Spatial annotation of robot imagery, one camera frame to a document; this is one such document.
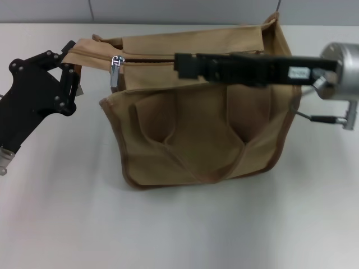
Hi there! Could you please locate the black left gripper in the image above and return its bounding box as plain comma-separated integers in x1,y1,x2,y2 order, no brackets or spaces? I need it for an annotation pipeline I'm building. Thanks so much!
0,40,82,154

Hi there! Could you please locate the khaki canvas food bag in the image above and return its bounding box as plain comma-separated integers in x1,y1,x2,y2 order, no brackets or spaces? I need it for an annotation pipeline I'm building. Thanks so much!
62,12,302,193

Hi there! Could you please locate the silver metal zipper pull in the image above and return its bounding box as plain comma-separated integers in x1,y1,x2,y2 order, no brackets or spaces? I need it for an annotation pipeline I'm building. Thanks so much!
109,55,123,87

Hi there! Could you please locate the right gripper cable with plug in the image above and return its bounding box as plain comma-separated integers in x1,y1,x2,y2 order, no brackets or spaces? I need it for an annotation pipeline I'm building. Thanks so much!
288,71,358,131

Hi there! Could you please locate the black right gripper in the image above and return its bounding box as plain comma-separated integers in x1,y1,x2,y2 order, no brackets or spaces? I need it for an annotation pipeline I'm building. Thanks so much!
178,52,339,88

